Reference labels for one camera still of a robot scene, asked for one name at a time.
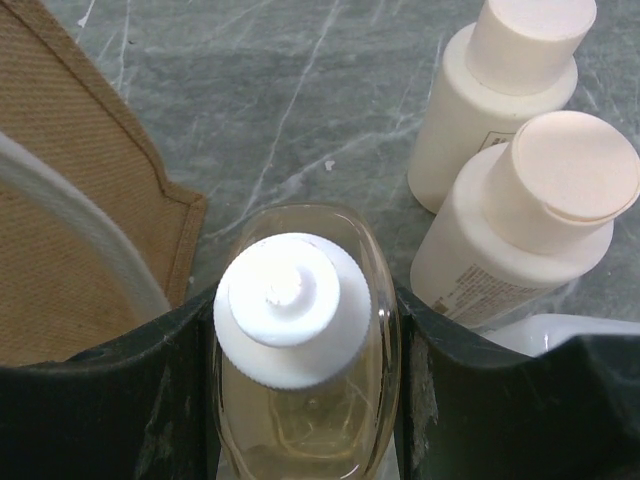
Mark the beige cylinder bottle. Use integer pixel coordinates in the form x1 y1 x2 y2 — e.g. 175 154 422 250
407 0 597 213

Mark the white bottle black cap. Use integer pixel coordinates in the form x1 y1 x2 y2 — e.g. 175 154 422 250
483 314 639 357

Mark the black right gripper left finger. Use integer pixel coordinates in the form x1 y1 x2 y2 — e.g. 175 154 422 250
1 288 220 479

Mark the amber bottle white cap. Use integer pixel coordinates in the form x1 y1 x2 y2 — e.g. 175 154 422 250
212 203 401 479

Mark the brown canvas bag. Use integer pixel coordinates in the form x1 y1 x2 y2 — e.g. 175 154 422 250
1 1 206 367

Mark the beige cap bottle front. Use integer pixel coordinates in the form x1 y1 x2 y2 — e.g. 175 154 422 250
410 111 639 328

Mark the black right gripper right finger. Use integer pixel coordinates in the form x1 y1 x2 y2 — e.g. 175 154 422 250
395 287 639 479

